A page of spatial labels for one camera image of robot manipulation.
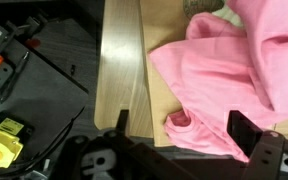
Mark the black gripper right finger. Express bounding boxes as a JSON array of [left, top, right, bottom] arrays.
[[226, 109, 288, 180]]

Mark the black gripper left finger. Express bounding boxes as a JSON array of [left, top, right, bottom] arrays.
[[50, 109, 198, 180]]

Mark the pink cloth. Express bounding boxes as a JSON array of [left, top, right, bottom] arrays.
[[148, 0, 288, 164]]

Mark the large cardboard box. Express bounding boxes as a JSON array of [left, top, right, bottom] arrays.
[[138, 0, 288, 148]]

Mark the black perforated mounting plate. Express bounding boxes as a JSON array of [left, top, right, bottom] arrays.
[[0, 14, 90, 134]]

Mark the orange black bar clamp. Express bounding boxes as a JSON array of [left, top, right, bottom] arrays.
[[0, 50, 31, 104], [3, 14, 42, 48]]

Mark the yellow emergency stop button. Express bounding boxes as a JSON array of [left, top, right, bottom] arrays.
[[0, 117, 25, 175]]

